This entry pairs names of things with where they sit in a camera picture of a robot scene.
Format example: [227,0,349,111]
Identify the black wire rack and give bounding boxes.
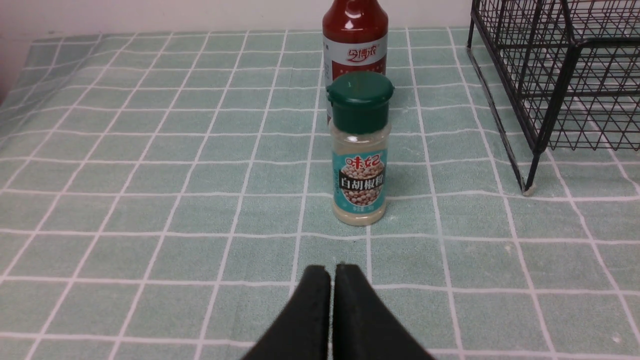
[466,0,640,195]

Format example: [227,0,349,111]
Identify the green checkered tablecloth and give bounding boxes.
[0,28,639,360]

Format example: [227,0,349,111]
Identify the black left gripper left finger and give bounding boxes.
[243,265,331,360]

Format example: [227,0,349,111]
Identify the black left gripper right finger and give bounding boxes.
[333,263,434,360]

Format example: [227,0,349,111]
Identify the red ketchup bottle yellow cap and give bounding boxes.
[322,0,389,125]

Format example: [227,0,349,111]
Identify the white pepper shaker green cap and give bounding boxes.
[326,71,394,227]

